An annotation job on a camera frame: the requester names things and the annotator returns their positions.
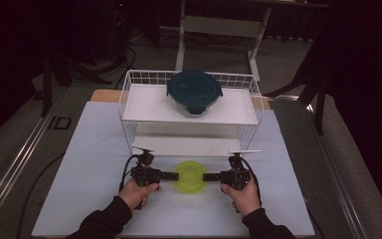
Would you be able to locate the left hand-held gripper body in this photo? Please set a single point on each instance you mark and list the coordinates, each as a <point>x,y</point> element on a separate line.
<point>144,174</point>

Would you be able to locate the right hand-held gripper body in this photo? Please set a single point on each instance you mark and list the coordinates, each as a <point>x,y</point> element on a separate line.
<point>237,175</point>

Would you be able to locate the glass container with blue lid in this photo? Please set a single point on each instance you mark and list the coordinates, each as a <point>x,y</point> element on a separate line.
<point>194,89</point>

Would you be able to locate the person's left hand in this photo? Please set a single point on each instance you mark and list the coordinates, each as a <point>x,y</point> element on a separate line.
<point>134,194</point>

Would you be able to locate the person's right hand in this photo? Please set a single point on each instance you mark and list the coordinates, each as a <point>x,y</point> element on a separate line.
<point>243,199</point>

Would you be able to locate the black metal stand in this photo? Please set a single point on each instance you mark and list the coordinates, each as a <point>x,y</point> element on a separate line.
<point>318,99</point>

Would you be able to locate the metal floor rail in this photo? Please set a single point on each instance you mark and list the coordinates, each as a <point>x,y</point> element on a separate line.
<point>341,179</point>
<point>16,156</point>

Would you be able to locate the white metal desk frame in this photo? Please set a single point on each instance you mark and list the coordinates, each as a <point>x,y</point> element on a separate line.
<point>219,26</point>

